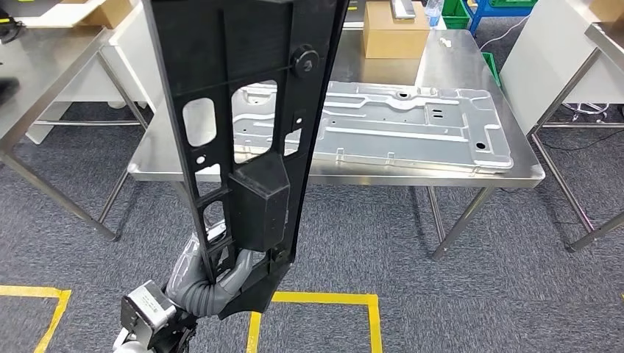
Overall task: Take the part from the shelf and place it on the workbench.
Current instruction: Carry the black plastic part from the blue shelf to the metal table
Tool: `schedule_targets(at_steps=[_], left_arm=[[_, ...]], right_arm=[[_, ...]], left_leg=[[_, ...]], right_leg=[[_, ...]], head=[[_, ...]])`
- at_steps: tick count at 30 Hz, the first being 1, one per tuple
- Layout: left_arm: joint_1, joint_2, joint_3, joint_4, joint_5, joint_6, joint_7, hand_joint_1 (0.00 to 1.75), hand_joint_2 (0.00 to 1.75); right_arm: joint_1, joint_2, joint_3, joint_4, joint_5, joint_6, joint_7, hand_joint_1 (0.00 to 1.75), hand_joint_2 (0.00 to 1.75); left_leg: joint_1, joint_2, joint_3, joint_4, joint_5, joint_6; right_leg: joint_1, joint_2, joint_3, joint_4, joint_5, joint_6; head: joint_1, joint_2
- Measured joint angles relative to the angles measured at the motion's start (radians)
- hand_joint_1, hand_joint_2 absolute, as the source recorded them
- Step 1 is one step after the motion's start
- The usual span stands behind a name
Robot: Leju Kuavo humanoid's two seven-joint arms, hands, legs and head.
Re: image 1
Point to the green plastic bin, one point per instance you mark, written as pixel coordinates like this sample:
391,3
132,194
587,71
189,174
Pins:
491,68
456,17

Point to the small white object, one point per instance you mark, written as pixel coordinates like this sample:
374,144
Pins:
444,42

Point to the stamped sheet metal panel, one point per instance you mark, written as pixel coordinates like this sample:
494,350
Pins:
390,126

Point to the grey flat device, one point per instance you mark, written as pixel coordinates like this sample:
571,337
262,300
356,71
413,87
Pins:
403,9

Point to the chrome wheeled chair base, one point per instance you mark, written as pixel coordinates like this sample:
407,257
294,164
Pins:
585,109

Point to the yellow floor tape square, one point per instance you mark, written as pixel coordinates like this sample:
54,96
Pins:
29,291
331,297

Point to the black object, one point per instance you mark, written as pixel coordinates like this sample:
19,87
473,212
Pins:
10,29

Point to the clear plastic hand wrap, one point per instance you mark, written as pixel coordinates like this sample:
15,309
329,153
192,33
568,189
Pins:
183,265

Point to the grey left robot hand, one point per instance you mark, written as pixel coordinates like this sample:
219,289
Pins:
183,268

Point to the white flat sheet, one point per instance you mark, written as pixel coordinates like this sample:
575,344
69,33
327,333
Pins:
53,17

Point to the black plastic panel part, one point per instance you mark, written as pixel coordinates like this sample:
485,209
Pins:
244,48

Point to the blue metal cart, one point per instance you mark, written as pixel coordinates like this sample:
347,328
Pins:
497,10

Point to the clear plastic bottle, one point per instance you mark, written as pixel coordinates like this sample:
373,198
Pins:
434,14

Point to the stainless steel table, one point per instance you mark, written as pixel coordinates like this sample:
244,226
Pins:
44,63
604,41
458,63

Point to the brown cardboard box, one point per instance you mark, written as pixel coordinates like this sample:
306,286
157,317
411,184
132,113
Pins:
395,39
112,12
607,9

